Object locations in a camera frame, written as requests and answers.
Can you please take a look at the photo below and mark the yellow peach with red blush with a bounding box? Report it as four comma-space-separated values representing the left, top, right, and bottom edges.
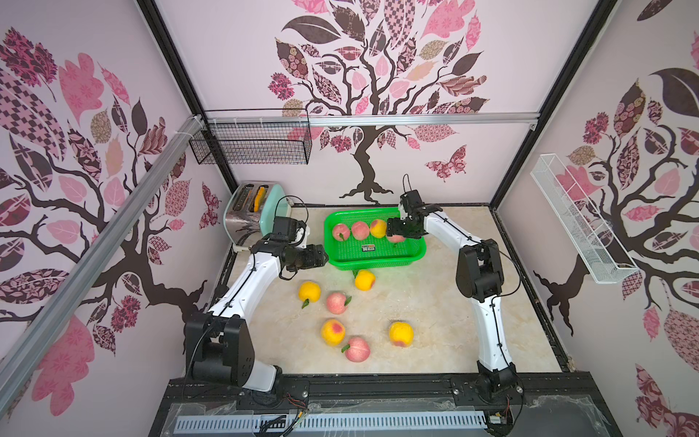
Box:
370, 220, 387, 239

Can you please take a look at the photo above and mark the large pink peach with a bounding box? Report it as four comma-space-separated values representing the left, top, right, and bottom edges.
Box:
351, 221, 371, 241

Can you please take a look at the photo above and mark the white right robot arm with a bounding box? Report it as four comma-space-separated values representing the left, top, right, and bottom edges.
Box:
387, 204, 516, 391

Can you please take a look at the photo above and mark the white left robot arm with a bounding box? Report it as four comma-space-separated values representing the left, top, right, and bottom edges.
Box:
185, 240, 329, 393

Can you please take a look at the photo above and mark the green plastic basket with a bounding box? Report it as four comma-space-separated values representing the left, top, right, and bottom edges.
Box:
324, 207, 427, 271

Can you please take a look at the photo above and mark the yellow peach near basket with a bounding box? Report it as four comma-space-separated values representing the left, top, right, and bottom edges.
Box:
353, 269, 376, 291

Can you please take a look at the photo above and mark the yellow peach left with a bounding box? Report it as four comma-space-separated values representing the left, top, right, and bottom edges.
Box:
299, 282, 322, 309

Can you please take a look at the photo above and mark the yellow red peach front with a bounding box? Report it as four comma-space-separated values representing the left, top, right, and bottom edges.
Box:
320, 319, 346, 347

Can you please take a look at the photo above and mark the mint green toaster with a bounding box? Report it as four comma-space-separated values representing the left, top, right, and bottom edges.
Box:
223, 181, 293, 253

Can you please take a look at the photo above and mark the pink peach front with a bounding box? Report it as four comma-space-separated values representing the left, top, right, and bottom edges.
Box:
341, 337, 371, 363

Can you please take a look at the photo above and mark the yellow peach front right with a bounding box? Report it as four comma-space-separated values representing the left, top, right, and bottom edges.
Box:
389, 322, 414, 347

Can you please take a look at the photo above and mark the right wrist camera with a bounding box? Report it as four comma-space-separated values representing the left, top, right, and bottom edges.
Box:
400, 189, 433, 217

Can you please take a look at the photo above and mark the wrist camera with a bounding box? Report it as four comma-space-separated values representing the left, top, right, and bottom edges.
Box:
269, 216, 307, 246
400, 189, 433, 217

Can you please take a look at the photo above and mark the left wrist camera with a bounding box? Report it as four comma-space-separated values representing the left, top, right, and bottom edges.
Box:
269, 216, 307, 246

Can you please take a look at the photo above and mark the aluminium frame bar back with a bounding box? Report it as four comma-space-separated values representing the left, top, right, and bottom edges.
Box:
208, 112, 540, 127

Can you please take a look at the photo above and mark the aluminium frame bar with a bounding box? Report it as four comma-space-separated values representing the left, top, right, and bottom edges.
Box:
1, 115, 204, 415
208, 112, 540, 127

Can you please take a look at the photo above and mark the black wire wall basket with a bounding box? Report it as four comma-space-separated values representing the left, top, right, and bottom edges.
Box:
189, 107, 312, 165

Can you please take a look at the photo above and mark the white wire wall shelf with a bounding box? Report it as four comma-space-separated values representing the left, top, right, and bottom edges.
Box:
531, 154, 640, 285

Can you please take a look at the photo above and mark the white vented cable duct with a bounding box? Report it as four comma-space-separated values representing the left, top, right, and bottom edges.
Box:
172, 411, 487, 436

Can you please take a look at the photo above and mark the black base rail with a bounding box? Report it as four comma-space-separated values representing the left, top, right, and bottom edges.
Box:
150, 373, 620, 436

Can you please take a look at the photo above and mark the aluminium frame bar left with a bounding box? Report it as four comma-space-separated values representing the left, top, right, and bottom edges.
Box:
1, 115, 204, 415

